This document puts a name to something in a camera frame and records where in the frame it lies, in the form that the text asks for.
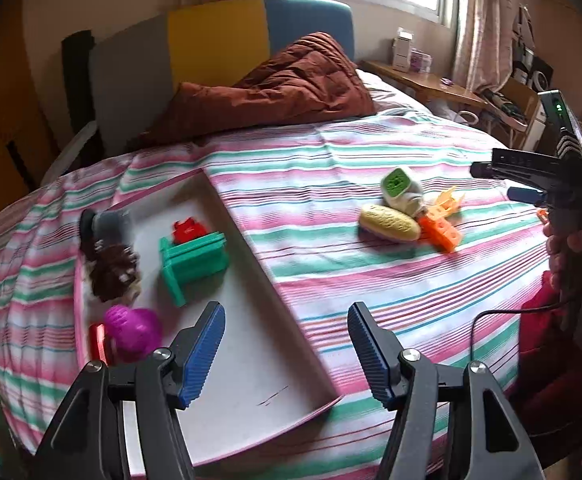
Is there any green plastic bracket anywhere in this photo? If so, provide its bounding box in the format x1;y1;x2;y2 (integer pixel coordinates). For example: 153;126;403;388
158;231;231;309

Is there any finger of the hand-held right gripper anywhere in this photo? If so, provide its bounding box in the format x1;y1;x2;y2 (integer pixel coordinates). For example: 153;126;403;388
470;148;574;187
506;186;553;209

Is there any person's right forearm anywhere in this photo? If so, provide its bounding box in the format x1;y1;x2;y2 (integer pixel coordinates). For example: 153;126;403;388
512;287;582;467

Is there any striped bed sheet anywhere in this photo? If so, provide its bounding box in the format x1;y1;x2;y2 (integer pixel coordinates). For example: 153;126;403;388
0;109;572;480

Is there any shiny red object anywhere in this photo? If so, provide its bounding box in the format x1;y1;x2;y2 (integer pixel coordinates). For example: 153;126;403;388
88;322;110;367

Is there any cluttered shelf unit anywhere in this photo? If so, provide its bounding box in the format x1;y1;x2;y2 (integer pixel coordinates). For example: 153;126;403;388
480;5;556;152

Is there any green and white toy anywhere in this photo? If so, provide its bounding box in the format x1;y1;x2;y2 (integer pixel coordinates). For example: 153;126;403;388
379;166;425;214

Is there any white tray with pink rim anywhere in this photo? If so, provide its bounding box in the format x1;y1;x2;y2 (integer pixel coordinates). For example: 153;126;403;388
73;169;345;467

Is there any person's right hand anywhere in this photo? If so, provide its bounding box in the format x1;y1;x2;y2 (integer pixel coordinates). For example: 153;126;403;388
542;219;582;306

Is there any black cylindrical jar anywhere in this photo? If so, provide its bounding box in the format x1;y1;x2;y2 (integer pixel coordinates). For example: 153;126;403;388
80;208;136;257

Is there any wooden wardrobe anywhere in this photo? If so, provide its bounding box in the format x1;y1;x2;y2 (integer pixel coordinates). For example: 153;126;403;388
0;0;68;243

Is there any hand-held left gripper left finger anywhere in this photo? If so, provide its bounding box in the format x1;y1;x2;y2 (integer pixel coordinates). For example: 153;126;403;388
33;301;227;480

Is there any brown pumpkin-shaped lid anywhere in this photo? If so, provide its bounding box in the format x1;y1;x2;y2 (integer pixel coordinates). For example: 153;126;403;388
87;242;142;304

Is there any white box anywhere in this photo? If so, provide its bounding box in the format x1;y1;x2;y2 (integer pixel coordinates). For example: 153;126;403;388
391;30;415;72

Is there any wooden nightstand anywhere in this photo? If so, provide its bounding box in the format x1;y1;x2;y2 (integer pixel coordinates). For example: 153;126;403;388
360;60;488;109

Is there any grey yellow blue headboard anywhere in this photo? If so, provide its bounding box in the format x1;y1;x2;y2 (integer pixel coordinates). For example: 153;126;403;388
90;0;356;137

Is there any red plastic toy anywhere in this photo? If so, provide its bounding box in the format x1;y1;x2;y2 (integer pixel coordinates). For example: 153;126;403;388
172;217;208;246

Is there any brown quilt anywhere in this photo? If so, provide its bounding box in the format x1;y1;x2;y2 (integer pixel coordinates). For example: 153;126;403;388
141;32;378;147

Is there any purple round toy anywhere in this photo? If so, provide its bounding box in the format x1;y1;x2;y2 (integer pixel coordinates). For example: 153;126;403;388
103;304;163;364

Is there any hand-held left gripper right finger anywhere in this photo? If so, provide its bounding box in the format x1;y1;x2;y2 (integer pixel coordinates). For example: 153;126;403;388
347;302;544;480

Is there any orange plastic toy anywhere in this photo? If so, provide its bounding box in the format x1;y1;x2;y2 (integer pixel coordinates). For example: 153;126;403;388
417;186;467;254

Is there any black cable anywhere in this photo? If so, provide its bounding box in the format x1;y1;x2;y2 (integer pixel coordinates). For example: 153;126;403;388
470;302;574;362

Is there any yellow oval toy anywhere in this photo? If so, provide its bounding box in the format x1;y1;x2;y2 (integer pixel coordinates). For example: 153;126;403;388
359;203;422;244

